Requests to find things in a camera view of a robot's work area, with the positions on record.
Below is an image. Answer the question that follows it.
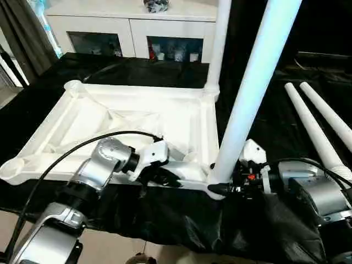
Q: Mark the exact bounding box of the black glossy mat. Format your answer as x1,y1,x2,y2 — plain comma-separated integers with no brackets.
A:
0,52,352,264

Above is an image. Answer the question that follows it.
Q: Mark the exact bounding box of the black bundle on cabinet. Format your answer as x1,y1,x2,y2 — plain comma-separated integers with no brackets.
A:
142,0,170,13

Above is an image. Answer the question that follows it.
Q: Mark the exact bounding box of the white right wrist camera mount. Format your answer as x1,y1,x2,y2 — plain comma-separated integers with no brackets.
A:
238,139,272,193

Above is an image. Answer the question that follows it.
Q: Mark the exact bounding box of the light blue plastic wrap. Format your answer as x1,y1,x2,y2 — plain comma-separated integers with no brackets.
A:
32,0,63,60

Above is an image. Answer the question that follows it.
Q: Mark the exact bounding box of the white plastic table top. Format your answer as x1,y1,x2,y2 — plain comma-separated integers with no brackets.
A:
0,79,234,201

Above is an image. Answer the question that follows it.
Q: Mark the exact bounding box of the white plastic table leg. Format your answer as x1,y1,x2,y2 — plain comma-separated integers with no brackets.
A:
210,0,303,185
284,82,352,181
299,81,352,153
205,0,232,101

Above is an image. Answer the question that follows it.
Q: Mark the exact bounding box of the grey curtain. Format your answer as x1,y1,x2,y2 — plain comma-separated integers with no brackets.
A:
0,0,58,86

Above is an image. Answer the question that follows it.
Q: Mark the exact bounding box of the white cabinet with glass doors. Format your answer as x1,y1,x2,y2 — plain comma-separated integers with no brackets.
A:
45,0,221,63

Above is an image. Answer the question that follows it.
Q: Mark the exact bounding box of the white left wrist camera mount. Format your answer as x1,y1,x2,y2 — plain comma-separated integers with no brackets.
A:
128,140,169,182

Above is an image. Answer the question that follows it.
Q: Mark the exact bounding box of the dark robot torso part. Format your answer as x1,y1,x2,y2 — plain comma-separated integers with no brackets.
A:
125,252,160,264

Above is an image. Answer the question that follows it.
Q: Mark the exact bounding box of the long black bar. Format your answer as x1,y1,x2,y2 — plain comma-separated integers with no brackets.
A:
296,51,352,60

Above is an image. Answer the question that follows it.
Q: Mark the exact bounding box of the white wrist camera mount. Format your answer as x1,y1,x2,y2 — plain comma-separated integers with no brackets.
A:
128,140,169,182
238,139,272,193

